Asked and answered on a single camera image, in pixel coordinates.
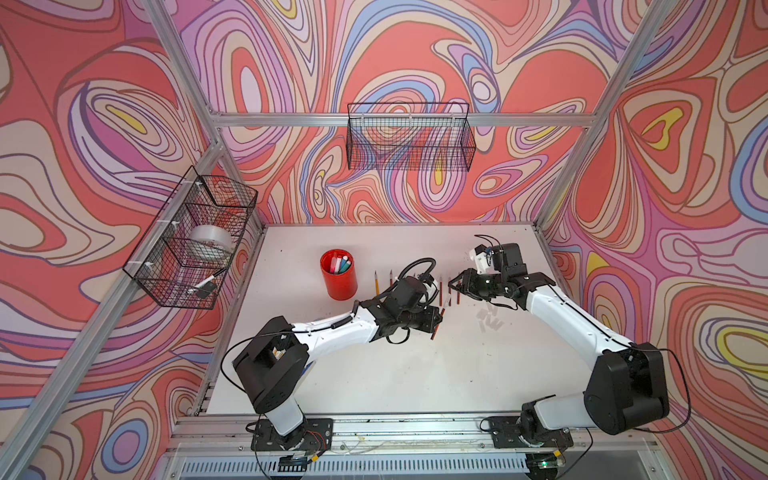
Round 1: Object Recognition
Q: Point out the black wire basket wall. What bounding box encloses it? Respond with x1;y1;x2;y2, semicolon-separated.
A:
123;167;258;310
346;100;476;173

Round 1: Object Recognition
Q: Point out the red pen cup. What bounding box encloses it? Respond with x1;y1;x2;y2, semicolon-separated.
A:
320;249;358;301

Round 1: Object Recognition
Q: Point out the clear protective cap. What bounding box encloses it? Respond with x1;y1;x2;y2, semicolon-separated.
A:
480;317;505;332
476;305;498;322

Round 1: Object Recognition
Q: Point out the black wire basket back wall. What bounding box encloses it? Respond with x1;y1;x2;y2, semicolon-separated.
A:
346;100;476;173

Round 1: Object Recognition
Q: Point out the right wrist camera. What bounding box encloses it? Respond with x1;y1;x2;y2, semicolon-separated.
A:
470;243;525;275

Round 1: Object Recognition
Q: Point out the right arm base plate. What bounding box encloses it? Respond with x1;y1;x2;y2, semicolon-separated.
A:
480;415;574;450

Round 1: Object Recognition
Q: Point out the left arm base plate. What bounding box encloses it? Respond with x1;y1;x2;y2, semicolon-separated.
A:
246;417;334;453

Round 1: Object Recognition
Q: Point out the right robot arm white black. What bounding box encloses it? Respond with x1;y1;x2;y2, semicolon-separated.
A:
448;268;669;438

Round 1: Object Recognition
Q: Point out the black wire basket left wall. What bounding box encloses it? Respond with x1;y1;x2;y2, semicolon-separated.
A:
123;167;258;310

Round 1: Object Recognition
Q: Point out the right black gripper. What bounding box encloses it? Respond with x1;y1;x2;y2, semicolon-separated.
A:
448;268;507;301

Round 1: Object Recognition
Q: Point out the white tape roll in basket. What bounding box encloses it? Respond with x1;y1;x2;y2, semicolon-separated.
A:
186;225;233;262

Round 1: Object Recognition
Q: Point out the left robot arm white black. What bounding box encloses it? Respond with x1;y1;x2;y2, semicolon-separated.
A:
231;299;443;437

